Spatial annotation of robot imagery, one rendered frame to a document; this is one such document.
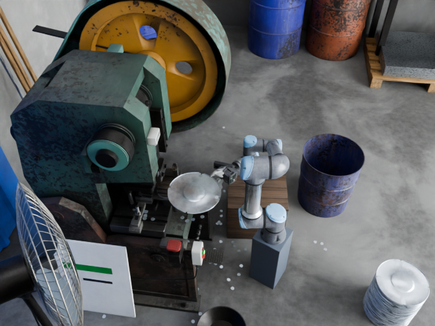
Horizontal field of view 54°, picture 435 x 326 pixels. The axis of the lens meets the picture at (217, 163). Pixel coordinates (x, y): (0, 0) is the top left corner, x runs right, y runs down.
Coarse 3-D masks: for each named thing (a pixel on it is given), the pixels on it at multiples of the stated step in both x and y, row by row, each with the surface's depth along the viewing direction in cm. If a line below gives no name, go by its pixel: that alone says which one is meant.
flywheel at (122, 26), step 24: (120, 0) 195; (144, 0) 193; (96, 24) 204; (120, 24) 206; (144, 24) 204; (168, 24) 202; (192, 24) 197; (96, 48) 218; (144, 48) 214; (168, 48) 212; (192, 48) 210; (216, 48) 211; (168, 72) 222; (192, 72) 220; (216, 72) 214; (168, 96) 234; (192, 96) 231
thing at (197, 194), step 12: (180, 180) 237; (192, 180) 237; (204, 180) 238; (168, 192) 231; (180, 192) 231; (192, 192) 231; (204, 192) 231; (216, 192) 232; (180, 204) 226; (192, 204) 226; (204, 204) 226
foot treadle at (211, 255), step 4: (208, 248) 279; (208, 252) 277; (212, 252) 277; (216, 252) 277; (220, 252) 277; (208, 256) 275; (212, 256) 275; (216, 256) 275; (220, 256) 275; (204, 260) 273; (208, 260) 273; (212, 260) 273; (216, 260) 273; (220, 260) 273
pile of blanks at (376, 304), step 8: (368, 288) 260; (376, 288) 245; (368, 296) 256; (376, 296) 245; (384, 296) 239; (368, 304) 257; (376, 304) 248; (384, 304) 242; (392, 304) 237; (368, 312) 259; (376, 312) 252; (384, 312) 246; (392, 312) 242; (400, 312) 239; (408, 312) 240; (416, 312) 248; (376, 320) 256; (384, 320) 250; (392, 320) 247; (400, 320) 246; (408, 320) 249
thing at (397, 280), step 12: (384, 264) 250; (396, 264) 250; (408, 264) 250; (384, 276) 245; (396, 276) 244; (408, 276) 244; (420, 276) 245; (384, 288) 240; (396, 288) 239; (408, 288) 239; (420, 288) 239; (396, 300) 235; (408, 300) 235; (420, 300) 234
